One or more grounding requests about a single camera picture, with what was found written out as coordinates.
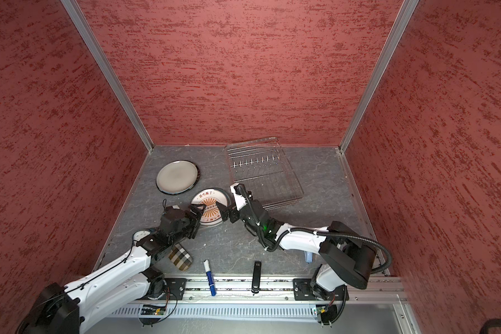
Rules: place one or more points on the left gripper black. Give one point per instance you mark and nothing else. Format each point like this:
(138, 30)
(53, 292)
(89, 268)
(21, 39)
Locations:
(194, 219)

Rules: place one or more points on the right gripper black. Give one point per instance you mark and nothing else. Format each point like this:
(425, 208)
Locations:
(225, 211)

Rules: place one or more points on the plain cream white plate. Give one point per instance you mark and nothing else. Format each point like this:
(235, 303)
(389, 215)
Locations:
(177, 177)

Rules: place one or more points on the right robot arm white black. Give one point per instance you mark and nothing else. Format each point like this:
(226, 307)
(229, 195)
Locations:
(349, 258)

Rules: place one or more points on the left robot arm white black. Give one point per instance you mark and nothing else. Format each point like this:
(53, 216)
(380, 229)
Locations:
(78, 305)

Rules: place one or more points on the plaid glasses case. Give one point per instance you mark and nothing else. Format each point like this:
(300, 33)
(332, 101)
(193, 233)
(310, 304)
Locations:
(180, 257)

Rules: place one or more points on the blue white marker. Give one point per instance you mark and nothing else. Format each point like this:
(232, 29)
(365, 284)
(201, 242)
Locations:
(210, 278)

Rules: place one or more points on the green alarm clock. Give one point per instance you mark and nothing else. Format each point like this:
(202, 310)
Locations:
(139, 235)

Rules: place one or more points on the black remote stick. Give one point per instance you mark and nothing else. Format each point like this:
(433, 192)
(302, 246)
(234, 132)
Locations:
(255, 283)

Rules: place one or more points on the light blue small bottle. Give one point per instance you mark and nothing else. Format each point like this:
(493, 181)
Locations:
(309, 257)

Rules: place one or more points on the wire dish rack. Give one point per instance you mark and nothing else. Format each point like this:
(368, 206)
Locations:
(263, 168)

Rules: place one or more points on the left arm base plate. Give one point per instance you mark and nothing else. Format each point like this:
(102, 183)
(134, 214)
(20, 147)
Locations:
(165, 288)

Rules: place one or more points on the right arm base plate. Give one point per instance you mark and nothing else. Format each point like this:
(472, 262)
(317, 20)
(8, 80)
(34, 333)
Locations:
(305, 289)

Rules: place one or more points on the left circuit board with wires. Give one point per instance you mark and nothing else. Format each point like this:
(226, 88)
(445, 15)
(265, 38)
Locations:
(149, 315)

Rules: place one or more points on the circuit board with wires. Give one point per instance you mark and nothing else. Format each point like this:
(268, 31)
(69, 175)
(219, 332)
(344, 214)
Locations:
(149, 315)
(325, 315)

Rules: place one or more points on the right circuit board with wires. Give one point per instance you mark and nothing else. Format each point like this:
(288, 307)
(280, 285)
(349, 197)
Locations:
(325, 315)

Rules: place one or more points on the aluminium front rail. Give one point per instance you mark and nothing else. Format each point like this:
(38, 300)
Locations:
(230, 289)

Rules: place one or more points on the left corner aluminium post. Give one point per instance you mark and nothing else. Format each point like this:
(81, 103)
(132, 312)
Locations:
(82, 26)

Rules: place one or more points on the corner aluminium post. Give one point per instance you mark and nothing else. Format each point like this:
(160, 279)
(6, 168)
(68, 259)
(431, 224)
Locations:
(399, 26)
(82, 26)

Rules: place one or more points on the right corner aluminium post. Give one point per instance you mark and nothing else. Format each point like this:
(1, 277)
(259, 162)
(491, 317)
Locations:
(399, 26)

